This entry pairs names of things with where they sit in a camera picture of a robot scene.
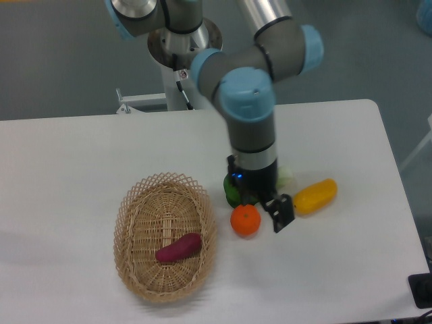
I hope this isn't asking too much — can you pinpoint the black box at table edge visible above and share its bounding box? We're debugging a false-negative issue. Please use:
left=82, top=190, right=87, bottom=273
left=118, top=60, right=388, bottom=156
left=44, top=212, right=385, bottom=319
left=408, top=273, right=431, bottom=309

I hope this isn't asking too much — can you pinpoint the orange tangerine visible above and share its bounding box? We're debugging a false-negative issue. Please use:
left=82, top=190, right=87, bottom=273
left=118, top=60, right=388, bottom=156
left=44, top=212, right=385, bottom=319
left=230, top=205, right=261, bottom=237

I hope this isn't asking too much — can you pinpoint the blue object top right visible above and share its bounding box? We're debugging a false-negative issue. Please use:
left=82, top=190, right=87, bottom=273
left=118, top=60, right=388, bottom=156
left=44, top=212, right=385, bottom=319
left=416, top=0, right=432, bottom=36

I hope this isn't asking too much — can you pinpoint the yellow mango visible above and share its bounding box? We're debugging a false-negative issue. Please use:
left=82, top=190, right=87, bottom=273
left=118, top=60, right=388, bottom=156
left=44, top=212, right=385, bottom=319
left=293, top=178, right=338, bottom=216

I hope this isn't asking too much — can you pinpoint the green bok choy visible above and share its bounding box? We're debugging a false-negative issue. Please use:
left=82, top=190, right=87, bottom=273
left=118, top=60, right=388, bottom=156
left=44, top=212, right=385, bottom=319
left=223, top=165, right=294, bottom=209

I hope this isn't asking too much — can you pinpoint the purple sweet potato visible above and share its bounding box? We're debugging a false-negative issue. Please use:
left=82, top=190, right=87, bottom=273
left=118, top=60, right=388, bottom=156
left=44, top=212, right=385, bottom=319
left=155, top=233, right=202, bottom=263

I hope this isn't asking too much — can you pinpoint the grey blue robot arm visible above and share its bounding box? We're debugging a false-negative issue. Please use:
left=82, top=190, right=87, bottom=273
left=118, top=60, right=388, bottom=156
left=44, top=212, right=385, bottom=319
left=105, top=1, right=324, bottom=232

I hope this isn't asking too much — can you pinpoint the oval wicker basket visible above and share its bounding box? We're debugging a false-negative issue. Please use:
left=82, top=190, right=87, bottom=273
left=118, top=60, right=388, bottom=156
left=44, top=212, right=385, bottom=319
left=113, top=173, right=217, bottom=302

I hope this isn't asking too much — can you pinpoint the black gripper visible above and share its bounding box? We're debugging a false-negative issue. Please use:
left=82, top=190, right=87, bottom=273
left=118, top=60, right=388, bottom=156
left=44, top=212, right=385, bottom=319
left=227, top=155, right=295, bottom=234

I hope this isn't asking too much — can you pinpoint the white frame right edge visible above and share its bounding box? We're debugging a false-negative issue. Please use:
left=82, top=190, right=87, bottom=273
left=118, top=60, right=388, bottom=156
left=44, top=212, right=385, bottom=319
left=399, top=115, right=432, bottom=172

